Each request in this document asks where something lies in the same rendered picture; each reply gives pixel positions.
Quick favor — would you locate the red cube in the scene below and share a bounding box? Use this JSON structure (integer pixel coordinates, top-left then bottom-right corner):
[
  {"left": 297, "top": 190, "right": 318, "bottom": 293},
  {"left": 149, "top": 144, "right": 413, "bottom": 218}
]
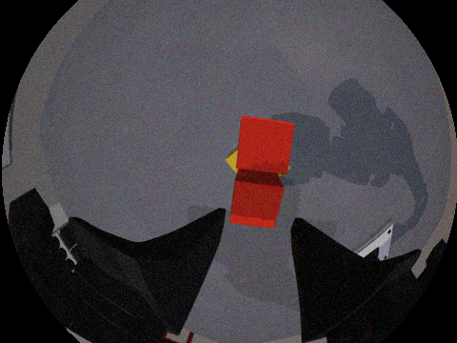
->
[
  {"left": 235, "top": 115, "right": 294, "bottom": 174},
  {"left": 229, "top": 169, "right": 285, "bottom": 229}
]

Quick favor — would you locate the yellow cube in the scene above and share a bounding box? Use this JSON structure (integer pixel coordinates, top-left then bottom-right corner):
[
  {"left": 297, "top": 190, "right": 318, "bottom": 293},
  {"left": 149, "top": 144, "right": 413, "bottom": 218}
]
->
[{"left": 225, "top": 148, "right": 292, "bottom": 176}]

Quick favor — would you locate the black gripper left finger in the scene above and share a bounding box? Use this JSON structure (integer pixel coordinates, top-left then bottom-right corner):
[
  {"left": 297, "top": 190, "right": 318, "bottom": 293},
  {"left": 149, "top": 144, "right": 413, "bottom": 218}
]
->
[{"left": 69, "top": 207, "right": 226, "bottom": 336}]

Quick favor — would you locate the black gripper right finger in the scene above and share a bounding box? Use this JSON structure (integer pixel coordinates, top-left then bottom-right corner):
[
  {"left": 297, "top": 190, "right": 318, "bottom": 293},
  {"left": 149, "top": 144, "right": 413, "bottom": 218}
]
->
[{"left": 290, "top": 217, "right": 422, "bottom": 343}]

